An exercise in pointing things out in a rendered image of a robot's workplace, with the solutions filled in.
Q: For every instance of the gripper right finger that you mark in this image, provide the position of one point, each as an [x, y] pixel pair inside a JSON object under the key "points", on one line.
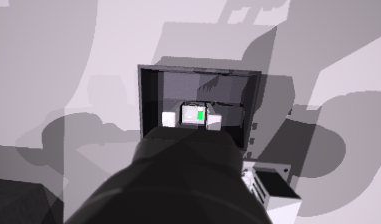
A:
{"points": [[212, 120]]}

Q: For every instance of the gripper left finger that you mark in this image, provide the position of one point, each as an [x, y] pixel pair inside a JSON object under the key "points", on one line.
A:
{"points": [[173, 117]]}

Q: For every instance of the white relay panel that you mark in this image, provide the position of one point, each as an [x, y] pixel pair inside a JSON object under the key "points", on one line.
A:
{"points": [[265, 181]]}

